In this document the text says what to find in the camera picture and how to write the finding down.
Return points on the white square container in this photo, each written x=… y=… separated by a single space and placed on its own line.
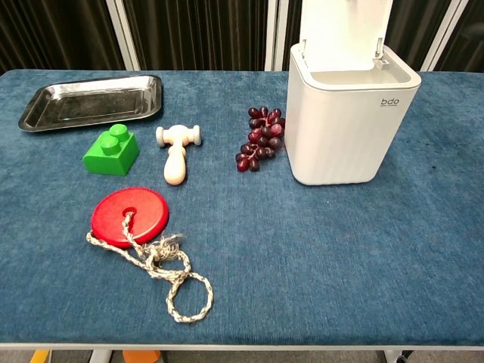
x=340 y=132

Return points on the bunch of dark red grapes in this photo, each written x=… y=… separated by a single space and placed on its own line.
x=264 y=132

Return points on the blue table cloth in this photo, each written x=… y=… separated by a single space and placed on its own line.
x=264 y=246

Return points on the small wooden toy hammer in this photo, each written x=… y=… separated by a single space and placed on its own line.
x=175 y=159

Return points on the green toy building block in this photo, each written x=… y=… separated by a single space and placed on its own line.
x=113 y=157

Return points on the stainless steel tray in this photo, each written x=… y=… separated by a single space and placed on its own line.
x=94 y=102

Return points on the white partition frame post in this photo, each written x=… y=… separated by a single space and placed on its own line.
x=123 y=34
x=448 y=34
x=275 y=34

